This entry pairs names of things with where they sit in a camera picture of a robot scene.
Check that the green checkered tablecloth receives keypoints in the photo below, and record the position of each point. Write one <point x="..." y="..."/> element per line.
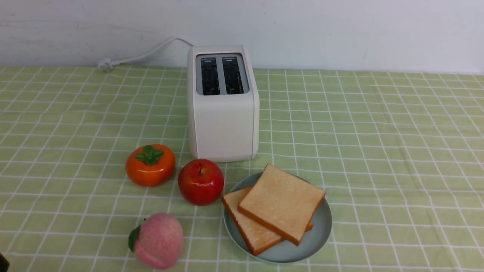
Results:
<point x="399" y="154"/>

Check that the white two-slot toaster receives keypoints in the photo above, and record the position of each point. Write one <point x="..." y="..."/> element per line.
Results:
<point x="223" y="103"/>

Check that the red apple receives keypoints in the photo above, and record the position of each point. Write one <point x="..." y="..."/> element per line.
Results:
<point x="201" y="182"/>

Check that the pink peach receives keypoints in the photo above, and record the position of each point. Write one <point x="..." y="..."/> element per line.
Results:
<point x="158" y="241"/>

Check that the orange persimmon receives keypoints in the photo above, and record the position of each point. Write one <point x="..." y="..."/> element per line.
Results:
<point x="151" y="165"/>

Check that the light blue plate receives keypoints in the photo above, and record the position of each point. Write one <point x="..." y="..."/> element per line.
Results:
<point x="285" y="252"/>

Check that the toast slice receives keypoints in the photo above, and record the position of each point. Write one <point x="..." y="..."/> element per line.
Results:
<point x="259" y="238"/>
<point x="282" y="202"/>

